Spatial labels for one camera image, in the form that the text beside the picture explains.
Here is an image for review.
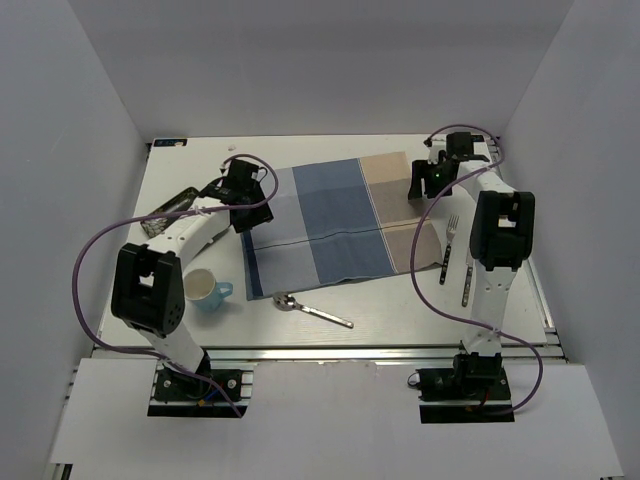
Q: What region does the dark floral rectangular plate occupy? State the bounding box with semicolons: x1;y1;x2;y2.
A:
140;187;199;238

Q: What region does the metal fork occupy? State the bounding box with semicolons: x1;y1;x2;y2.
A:
439;215;459;285

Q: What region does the light blue mug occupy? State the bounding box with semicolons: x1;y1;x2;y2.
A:
183;268;234;312

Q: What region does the blue beige checked placemat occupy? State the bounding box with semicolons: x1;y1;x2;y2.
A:
241;152;443;300

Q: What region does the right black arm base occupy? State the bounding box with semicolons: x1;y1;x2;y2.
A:
407;353;515;425

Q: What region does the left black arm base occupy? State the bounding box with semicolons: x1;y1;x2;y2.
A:
147;363;254;419

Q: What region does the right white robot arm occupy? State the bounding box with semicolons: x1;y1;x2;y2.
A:
407;125;535;399

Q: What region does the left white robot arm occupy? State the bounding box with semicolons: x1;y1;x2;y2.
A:
111;154;277;399

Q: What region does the metal spoon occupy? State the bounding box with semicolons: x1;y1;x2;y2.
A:
272;292;354;329

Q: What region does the left blue table label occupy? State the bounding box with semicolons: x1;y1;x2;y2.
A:
153;138;187;148

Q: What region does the metal table knife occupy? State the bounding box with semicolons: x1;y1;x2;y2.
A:
461;250;474;308

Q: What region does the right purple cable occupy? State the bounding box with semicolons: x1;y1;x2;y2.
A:
410;123;546;414

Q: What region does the purple cable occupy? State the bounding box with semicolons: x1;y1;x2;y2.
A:
410;123;546;414
72;154;279;419

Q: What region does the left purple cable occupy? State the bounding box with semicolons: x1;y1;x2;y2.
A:
72;154;279;419

